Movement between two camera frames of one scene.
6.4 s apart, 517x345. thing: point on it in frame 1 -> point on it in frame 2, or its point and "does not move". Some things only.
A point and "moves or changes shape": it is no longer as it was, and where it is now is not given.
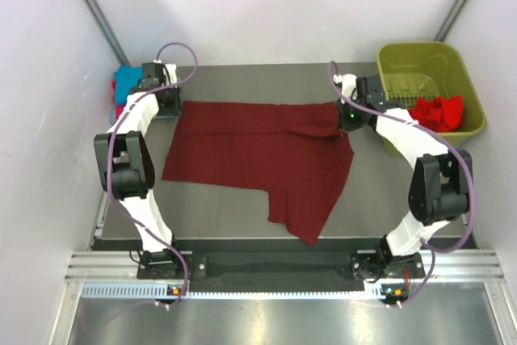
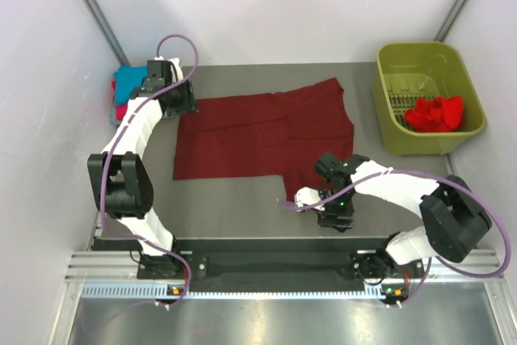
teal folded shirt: [126, 79] does not move
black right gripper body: [350, 115] -> [342, 206]
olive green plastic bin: [418, 70] does not move
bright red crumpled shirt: [440, 114] does not move
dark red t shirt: [296, 149] moves or changes shape
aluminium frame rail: [450, 265] does not move
